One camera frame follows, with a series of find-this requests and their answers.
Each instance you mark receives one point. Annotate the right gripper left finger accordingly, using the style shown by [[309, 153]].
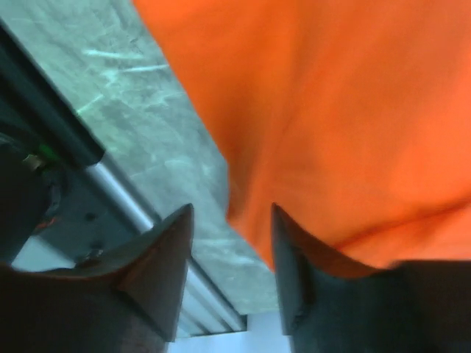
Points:
[[70, 310]]

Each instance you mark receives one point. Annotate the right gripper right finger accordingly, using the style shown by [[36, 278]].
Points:
[[330, 302]]

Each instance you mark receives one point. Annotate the orange t-shirt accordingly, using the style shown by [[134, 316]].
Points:
[[353, 116]]

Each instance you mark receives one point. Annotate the black base crossbar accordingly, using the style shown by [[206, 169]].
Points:
[[57, 182]]

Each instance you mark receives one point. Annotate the aluminium frame rail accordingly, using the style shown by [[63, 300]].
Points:
[[158, 276]]

